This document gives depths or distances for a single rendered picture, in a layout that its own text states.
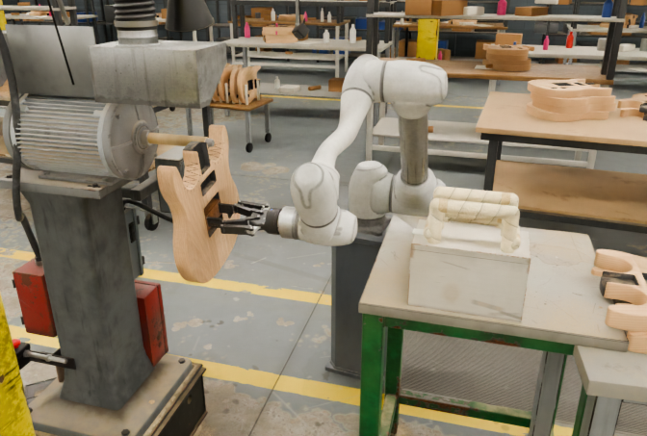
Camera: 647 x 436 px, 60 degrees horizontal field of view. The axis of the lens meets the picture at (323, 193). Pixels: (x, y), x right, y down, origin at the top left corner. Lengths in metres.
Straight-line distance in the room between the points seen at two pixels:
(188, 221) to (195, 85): 0.36
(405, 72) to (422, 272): 0.68
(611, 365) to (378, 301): 0.54
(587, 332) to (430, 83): 0.83
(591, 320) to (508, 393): 1.24
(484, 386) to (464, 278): 1.37
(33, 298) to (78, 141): 0.63
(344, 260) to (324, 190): 1.04
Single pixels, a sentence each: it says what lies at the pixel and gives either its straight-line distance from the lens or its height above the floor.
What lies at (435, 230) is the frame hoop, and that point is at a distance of 1.35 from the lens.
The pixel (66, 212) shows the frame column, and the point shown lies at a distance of 1.87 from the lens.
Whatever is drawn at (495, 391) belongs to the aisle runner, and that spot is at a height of 0.00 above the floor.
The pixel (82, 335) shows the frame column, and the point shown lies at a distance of 2.09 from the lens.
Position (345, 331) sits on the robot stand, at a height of 0.23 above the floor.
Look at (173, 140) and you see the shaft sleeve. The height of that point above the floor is 1.25.
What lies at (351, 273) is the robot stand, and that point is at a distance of 2.39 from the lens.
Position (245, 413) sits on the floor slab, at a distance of 2.53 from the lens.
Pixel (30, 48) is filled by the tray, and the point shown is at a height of 1.50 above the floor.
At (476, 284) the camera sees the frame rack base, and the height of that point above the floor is 1.02.
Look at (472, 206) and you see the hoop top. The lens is 1.32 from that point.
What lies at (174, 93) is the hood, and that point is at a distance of 1.47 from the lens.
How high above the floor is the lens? 1.70
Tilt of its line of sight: 22 degrees down
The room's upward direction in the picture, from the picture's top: straight up
